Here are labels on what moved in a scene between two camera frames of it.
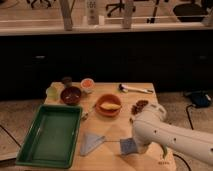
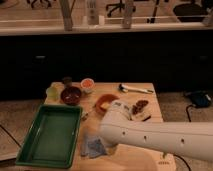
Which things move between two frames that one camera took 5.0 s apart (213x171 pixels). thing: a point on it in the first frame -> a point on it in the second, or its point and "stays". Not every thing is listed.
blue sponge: (128, 146) -> (96, 147)
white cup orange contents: (87, 85) stays
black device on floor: (198, 98) stays
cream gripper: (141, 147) -> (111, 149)
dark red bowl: (70, 95) stays
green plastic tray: (52, 138) stays
